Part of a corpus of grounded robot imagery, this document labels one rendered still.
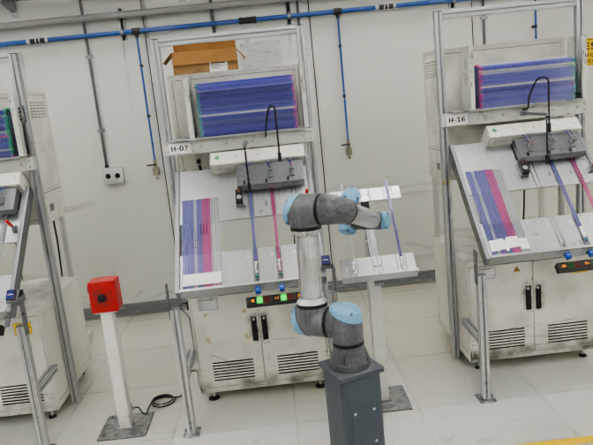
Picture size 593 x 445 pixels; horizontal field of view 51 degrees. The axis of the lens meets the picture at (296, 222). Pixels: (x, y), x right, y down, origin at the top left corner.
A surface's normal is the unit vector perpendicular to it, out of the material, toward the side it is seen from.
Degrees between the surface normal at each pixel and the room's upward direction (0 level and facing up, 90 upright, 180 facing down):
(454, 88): 90
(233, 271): 46
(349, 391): 90
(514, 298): 90
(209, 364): 90
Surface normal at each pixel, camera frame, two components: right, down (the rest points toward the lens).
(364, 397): 0.38, 0.15
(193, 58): 0.07, 0.02
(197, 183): -0.04, -0.55
